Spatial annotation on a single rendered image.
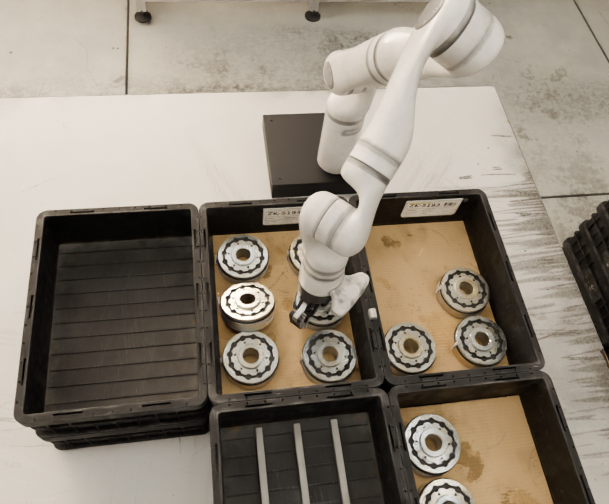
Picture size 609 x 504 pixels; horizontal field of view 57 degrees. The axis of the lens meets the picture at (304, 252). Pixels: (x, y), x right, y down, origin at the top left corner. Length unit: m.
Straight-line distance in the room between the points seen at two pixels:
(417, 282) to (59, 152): 0.94
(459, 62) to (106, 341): 0.78
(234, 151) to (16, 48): 1.67
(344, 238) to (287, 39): 2.21
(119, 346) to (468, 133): 1.10
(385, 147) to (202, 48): 2.14
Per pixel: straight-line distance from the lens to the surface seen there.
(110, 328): 1.14
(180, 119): 1.59
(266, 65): 2.79
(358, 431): 1.08
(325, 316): 1.10
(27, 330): 1.06
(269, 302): 1.08
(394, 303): 1.18
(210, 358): 1.00
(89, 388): 1.11
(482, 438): 1.14
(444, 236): 1.29
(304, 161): 1.44
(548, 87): 3.12
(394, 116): 0.80
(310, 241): 0.85
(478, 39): 0.83
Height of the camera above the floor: 1.86
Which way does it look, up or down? 59 degrees down
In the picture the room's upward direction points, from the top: 11 degrees clockwise
